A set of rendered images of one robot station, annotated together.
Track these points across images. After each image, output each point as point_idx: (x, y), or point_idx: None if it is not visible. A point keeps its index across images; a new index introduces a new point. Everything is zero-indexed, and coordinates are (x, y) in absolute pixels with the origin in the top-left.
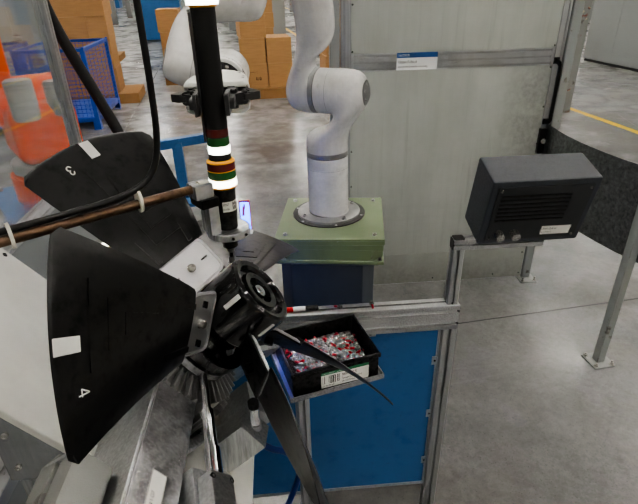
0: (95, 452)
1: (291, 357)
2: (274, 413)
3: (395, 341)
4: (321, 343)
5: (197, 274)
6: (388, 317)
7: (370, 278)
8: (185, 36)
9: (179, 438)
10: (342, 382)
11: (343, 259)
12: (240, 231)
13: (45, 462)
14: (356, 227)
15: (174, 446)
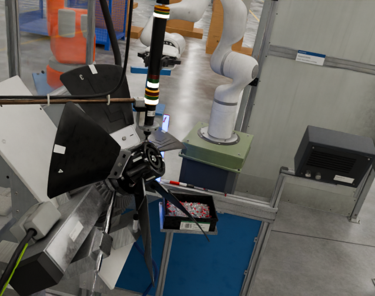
0: None
1: (168, 208)
2: (142, 219)
3: (234, 220)
4: (188, 205)
5: (126, 142)
6: (233, 204)
7: (231, 180)
8: None
9: (94, 214)
10: (192, 229)
11: (217, 164)
12: (153, 127)
13: None
14: (230, 147)
15: (90, 217)
